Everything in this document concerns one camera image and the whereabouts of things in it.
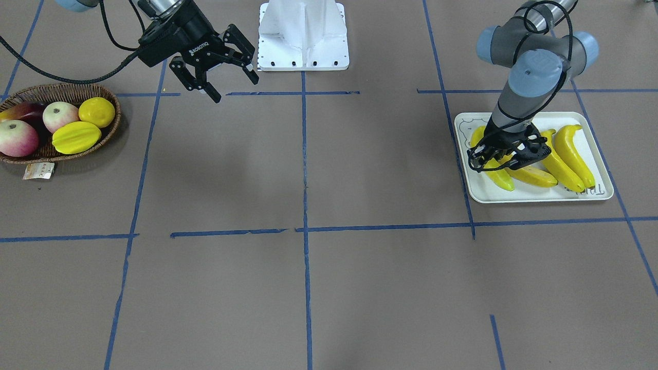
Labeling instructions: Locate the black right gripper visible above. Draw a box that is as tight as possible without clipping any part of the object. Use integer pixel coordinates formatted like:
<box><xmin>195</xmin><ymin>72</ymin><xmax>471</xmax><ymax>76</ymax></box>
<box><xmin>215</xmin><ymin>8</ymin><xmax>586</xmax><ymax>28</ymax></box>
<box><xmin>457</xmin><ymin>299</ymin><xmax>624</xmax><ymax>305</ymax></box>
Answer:
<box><xmin>138</xmin><ymin>1</ymin><xmax>259</xmax><ymax>103</ymax></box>

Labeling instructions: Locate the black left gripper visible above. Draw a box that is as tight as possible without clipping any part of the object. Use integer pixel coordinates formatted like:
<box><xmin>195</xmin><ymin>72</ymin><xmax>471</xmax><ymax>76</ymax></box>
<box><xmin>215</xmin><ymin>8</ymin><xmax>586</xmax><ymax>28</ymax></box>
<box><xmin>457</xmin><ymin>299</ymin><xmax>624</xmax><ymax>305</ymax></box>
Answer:
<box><xmin>467</xmin><ymin>122</ymin><xmax>552</xmax><ymax>172</ymax></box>

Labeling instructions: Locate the yellow banana moved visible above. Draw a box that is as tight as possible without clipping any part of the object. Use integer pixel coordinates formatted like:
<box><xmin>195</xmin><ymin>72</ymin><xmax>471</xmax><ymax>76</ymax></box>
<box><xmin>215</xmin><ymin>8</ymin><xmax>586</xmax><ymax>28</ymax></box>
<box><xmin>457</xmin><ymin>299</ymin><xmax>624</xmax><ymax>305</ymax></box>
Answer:
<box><xmin>504</xmin><ymin>165</ymin><xmax>558</xmax><ymax>188</ymax></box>
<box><xmin>470</xmin><ymin>126</ymin><xmax>515</xmax><ymax>192</ymax></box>
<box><xmin>540</xmin><ymin>129</ymin><xmax>585</xmax><ymax>193</ymax></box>
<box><xmin>553</xmin><ymin>124</ymin><xmax>595</xmax><ymax>189</ymax></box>

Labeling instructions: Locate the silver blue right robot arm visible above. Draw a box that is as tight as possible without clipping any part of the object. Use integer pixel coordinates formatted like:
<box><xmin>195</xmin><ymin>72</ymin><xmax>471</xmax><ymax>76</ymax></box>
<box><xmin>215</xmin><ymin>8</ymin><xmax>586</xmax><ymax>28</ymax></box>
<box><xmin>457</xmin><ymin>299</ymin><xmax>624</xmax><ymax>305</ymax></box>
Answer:
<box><xmin>52</xmin><ymin>1</ymin><xmax>259</xmax><ymax>103</ymax></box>

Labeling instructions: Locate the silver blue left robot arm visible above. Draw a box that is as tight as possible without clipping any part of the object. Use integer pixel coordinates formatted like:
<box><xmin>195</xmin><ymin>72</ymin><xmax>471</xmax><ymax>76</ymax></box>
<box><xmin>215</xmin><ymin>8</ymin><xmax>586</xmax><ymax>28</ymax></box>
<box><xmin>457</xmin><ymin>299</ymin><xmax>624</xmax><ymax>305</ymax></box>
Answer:
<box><xmin>467</xmin><ymin>1</ymin><xmax>599</xmax><ymax>172</ymax></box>

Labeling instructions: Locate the brown wicker basket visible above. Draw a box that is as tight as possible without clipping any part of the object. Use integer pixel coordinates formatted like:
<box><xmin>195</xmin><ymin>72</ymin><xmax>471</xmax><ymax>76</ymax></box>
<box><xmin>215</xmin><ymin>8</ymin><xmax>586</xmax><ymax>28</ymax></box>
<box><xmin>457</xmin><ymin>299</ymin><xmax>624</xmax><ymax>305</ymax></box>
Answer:
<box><xmin>1</xmin><ymin>83</ymin><xmax>123</xmax><ymax>164</ymax></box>

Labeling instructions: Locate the white basket tag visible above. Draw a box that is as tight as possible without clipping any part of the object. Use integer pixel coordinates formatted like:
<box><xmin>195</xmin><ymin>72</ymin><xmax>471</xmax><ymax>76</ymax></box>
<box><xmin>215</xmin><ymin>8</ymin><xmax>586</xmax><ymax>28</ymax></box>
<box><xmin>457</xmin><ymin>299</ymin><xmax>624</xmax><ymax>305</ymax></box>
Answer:
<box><xmin>23</xmin><ymin>162</ymin><xmax>56</xmax><ymax>180</ymax></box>

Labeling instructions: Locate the cream bear print tray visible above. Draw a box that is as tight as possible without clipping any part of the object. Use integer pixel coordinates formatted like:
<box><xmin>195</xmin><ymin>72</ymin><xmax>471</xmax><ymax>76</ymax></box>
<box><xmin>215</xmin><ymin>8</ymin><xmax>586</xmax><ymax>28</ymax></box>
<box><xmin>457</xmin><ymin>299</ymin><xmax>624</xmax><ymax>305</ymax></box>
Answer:
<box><xmin>453</xmin><ymin>112</ymin><xmax>615</xmax><ymax>204</ymax></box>

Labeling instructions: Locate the yellow lemon fruit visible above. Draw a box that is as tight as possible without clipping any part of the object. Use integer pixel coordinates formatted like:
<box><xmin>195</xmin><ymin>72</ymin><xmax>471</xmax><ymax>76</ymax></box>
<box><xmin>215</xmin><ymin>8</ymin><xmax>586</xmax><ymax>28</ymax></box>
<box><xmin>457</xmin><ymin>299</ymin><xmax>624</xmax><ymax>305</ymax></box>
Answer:
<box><xmin>78</xmin><ymin>98</ymin><xmax>116</xmax><ymax>128</ymax></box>

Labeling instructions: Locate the orange yellow mango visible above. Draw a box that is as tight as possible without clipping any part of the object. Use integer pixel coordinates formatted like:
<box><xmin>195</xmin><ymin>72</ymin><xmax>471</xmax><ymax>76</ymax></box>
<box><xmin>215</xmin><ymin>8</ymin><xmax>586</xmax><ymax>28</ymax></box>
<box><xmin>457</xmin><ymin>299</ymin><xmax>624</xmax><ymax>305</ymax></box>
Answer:
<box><xmin>1</xmin><ymin>102</ymin><xmax>47</xmax><ymax>124</ymax></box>

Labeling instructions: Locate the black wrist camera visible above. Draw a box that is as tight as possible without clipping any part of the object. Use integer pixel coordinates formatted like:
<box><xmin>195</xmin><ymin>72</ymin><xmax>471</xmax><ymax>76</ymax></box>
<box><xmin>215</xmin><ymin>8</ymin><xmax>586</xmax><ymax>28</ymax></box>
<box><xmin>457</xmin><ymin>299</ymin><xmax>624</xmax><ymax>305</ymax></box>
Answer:
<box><xmin>138</xmin><ymin>22</ymin><xmax>178</xmax><ymax>67</ymax></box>

